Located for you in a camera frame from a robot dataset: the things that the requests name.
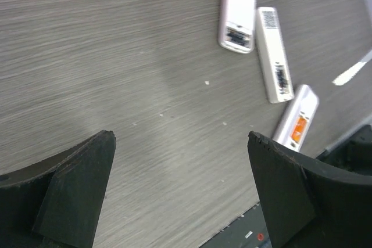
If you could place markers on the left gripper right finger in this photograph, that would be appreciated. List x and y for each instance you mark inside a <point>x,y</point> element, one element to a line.
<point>305,195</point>

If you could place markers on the white remote orange battery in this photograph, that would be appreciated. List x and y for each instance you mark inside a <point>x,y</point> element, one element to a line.
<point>297,118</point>

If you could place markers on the slim white remote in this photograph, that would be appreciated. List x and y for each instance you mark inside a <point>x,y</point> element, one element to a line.
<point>270,45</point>

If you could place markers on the slim remote left battery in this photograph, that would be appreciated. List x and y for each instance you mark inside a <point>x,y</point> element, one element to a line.
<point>277,69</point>

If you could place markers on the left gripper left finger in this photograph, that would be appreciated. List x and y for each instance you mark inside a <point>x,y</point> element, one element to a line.
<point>57,201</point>

